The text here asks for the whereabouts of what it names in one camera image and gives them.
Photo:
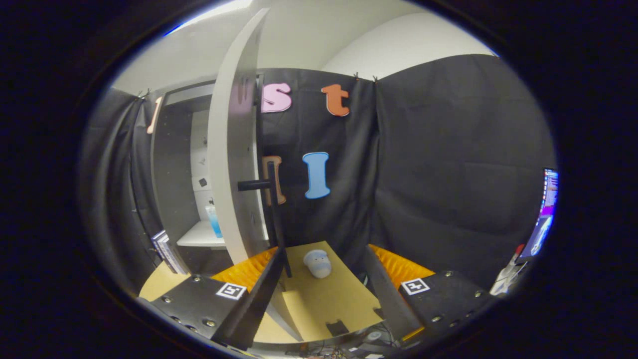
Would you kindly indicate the small black block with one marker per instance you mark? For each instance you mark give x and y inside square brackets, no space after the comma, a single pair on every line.
[337,328]

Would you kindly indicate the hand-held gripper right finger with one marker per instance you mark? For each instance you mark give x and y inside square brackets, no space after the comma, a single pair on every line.
[386,299]

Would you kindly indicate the small white plush toy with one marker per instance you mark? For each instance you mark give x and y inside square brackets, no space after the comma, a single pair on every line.
[318,264]

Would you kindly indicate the white and blue tube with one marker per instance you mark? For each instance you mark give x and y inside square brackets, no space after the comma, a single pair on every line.
[214,224]

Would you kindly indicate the white spine book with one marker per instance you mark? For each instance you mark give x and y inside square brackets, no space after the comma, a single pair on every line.
[165,252]

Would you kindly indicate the black backdrop cloth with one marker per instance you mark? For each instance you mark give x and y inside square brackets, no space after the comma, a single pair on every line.
[448,174]

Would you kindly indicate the computer monitor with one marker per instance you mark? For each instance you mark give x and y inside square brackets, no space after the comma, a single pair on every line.
[546,214]

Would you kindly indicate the grey cover book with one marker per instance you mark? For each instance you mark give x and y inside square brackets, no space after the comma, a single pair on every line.
[173,259]

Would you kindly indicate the white cabinet shelf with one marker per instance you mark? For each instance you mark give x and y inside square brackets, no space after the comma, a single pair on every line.
[199,234]

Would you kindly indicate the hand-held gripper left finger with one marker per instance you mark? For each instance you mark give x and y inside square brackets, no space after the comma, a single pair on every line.
[256,304]

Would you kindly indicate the grey cabinet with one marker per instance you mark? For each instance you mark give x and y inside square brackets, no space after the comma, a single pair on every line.
[172,174]

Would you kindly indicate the dark blue spine book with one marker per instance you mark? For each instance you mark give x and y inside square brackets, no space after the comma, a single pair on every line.
[158,244]

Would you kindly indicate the white cabinet door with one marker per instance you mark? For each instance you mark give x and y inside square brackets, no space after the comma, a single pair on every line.
[229,149]

